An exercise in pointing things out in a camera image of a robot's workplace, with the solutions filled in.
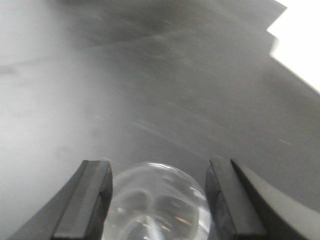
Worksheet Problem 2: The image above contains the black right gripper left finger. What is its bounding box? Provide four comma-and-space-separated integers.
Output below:
9, 160, 113, 240

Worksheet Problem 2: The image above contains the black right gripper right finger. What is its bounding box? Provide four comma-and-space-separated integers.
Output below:
205, 159, 320, 240

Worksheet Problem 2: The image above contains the clear glass beaker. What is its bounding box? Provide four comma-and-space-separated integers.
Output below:
102, 162, 212, 240

